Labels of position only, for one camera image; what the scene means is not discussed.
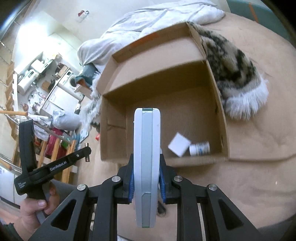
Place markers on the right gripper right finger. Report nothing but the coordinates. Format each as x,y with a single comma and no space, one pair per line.
203,213

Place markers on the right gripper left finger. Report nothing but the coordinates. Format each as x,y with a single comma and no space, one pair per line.
90,214

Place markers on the white pill bottle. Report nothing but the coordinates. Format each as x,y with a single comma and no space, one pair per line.
199,149

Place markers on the white power adapter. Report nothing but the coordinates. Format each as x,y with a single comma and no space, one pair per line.
179,145

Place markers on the white battery charger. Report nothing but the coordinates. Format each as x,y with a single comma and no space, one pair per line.
146,164

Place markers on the person's left hand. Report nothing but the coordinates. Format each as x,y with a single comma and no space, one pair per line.
25,226

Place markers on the wooden stair railing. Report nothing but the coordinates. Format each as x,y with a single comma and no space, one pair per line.
52,148

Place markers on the grey stuffed bag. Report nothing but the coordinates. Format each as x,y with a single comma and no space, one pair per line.
66,121

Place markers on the white kitchen counter cabinet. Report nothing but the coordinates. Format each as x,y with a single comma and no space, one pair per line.
59,99

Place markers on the white washing machine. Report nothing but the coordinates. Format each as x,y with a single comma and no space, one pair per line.
64,82

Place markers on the black white fur blanket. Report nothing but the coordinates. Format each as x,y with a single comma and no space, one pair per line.
242,89

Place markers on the open cardboard box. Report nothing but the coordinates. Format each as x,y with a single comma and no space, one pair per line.
167,70

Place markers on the white grey duvet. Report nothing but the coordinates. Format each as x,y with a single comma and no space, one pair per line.
137,24

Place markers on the teal cushion with orange stripe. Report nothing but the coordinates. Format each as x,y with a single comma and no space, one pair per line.
260,14

